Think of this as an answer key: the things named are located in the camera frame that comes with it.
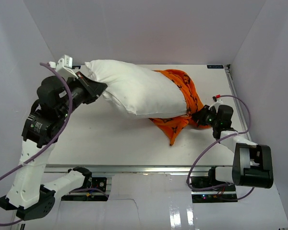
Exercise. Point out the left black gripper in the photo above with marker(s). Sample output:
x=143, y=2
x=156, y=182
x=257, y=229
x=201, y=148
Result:
x=92, y=88

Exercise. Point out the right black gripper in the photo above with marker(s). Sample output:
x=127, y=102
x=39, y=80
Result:
x=199, y=117

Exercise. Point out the white pillow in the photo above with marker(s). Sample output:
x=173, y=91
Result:
x=137, y=92

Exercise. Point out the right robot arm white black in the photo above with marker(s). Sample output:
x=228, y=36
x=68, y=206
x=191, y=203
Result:
x=252, y=163

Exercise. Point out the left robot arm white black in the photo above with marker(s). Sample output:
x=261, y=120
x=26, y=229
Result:
x=56, y=101

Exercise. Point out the right blue table label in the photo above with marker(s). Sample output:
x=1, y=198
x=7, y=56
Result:
x=215, y=66

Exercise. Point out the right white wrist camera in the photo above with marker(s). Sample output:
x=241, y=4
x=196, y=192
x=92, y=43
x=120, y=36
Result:
x=217, y=102

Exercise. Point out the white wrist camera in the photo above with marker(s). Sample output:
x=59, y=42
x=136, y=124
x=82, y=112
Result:
x=217, y=102
x=64, y=67

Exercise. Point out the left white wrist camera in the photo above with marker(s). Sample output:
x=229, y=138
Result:
x=64, y=67

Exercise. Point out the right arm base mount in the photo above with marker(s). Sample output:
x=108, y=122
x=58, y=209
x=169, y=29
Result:
x=215, y=195

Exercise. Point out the aluminium front rail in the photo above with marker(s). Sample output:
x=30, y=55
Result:
x=121, y=169

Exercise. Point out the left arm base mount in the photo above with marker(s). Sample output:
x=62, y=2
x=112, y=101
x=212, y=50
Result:
x=91, y=184

